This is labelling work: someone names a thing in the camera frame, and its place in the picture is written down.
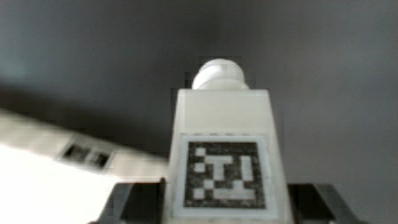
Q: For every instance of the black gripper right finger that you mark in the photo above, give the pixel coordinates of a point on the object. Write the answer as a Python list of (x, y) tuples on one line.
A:
[(319, 205)]

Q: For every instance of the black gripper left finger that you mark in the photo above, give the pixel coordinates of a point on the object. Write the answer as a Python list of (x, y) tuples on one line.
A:
[(134, 206)]

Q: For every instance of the white table leg with tag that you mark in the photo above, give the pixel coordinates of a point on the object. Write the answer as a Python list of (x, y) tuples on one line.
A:
[(227, 184), (44, 141)]

